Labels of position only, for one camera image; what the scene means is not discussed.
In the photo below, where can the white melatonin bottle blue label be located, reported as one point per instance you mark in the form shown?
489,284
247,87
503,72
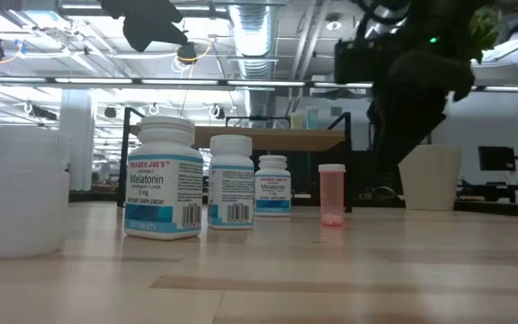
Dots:
163,189
273,189
231,189

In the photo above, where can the blue pill vial white cap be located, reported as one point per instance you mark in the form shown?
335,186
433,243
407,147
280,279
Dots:
312,119

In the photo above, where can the black background monitor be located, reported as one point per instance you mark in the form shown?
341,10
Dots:
496,158

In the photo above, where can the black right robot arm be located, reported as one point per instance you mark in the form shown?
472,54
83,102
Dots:
443,18

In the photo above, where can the translucent white plastic bottle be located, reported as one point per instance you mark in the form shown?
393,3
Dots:
25,202

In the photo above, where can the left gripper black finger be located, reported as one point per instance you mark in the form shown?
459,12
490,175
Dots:
151,35

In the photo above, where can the large white plant pot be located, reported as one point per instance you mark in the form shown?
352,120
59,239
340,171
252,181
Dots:
430,180

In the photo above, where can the silver ventilation duct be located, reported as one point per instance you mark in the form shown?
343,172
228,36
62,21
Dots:
252,45

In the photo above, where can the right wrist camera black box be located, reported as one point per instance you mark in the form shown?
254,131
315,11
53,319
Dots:
353,60

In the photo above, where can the pink pill vial white cap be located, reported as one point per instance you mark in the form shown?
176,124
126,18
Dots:
332,193

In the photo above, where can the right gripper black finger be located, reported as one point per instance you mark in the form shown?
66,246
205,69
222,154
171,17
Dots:
398,130

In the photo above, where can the long ceiling light strip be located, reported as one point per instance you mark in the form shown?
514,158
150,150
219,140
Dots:
92,81

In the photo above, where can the wooden shelf black metal frame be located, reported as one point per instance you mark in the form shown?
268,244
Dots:
286,139

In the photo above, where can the yellow pill vial white cap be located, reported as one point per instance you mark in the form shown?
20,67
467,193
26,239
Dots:
297,121

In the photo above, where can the black background desk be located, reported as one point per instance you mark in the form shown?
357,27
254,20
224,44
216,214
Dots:
497,189

